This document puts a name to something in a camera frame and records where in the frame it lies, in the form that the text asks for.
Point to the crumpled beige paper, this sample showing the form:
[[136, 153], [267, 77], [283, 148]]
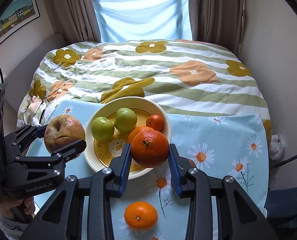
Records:
[[34, 105]]

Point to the dark blue fabric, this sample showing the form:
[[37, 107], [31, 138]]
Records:
[[288, 202]]

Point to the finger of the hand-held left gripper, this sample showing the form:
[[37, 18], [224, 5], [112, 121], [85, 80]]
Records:
[[26, 133], [63, 152]]

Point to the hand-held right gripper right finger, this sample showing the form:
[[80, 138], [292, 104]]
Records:
[[174, 170]]

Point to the cream bowl with bear print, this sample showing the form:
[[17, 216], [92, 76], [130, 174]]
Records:
[[101, 160]]

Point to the grey-brown curtain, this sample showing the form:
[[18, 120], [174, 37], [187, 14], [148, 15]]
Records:
[[73, 10], [213, 12]]

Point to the person's left hand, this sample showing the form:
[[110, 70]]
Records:
[[6, 206]]

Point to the green apple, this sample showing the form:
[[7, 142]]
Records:
[[103, 129], [125, 120]]

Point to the orange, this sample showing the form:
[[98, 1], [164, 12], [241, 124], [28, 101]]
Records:
[[149, 148], [136, 135], [141, 215]]

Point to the blue daisy tablecloth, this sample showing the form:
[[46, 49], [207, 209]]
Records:
[[213, 135]]

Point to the striped floral blanket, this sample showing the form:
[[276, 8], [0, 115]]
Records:
[[163, 92]]

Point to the light blue window cloth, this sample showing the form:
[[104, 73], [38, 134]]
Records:
[[143, 15]]

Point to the small tangerine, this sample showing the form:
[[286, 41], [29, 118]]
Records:
[[155, 123]]

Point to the wrinkled brown-red apple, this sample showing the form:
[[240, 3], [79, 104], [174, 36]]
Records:
[[63, 130]]

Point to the person's left forearm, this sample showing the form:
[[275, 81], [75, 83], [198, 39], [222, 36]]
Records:
[[3, 223]]

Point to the framed house picture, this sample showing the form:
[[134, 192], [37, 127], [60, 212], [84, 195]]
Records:
[[13, 20]]

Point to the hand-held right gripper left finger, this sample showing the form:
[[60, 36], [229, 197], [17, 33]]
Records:
[[125, 167]]

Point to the clear plastic bag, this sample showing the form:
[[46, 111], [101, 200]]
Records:
[[278, 146]]

